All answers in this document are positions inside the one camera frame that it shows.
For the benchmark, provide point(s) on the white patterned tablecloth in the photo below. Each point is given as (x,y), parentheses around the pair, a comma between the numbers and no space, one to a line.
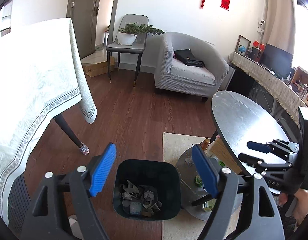
(41,76)

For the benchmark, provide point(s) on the cream rug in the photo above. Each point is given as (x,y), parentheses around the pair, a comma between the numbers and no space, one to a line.
(191,220)

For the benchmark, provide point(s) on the potted green plant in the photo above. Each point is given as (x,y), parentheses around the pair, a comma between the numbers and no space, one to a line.
(134,32)

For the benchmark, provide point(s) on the small blue globe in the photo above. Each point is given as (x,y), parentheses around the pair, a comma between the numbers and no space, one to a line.
(241,49)

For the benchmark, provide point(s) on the amber drink bottle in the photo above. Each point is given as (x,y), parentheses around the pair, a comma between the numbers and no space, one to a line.
(204,144)

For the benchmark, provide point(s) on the black handbag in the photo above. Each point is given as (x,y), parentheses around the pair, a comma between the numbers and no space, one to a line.
(187,58)

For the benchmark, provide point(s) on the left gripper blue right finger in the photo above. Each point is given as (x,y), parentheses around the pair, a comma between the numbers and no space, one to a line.
(206,170)

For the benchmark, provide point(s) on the green glass bottle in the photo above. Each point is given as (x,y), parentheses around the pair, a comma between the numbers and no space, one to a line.
(198,181)

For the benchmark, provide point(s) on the grey dining chair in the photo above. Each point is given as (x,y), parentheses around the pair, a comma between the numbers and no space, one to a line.
(137,47)

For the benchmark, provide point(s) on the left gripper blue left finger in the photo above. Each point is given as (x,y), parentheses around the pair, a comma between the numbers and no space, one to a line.
(101,169)

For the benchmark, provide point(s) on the small low round table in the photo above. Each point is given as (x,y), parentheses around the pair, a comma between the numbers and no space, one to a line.
(193,197)

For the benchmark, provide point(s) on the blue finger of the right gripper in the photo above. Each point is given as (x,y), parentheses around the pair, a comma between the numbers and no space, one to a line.
(251,161)
(256,146)

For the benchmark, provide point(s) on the white security camera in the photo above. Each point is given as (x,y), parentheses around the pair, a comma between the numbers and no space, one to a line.
(261,24)

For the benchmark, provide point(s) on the grey armchair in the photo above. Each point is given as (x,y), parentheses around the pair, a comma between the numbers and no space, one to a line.
(171,74)

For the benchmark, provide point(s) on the round grey marble table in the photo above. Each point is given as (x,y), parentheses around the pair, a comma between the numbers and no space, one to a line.
(239,120)

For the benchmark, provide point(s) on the beige fringed desk cloth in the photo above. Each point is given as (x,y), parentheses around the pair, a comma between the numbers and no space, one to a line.
(286,97)

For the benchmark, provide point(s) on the red wall scroll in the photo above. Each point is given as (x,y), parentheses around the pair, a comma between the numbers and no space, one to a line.
(225,4)

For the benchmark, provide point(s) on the black monitor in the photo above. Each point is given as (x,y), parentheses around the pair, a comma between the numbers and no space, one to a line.
(277,60)

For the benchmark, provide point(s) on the grey door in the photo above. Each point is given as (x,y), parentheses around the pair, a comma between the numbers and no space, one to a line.
(84,14)

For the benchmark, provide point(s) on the dark green trash bin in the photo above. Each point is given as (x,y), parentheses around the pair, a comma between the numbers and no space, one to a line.
(146,190)

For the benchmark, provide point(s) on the flat cardboard box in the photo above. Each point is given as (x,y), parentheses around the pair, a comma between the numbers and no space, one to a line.
(93,70)

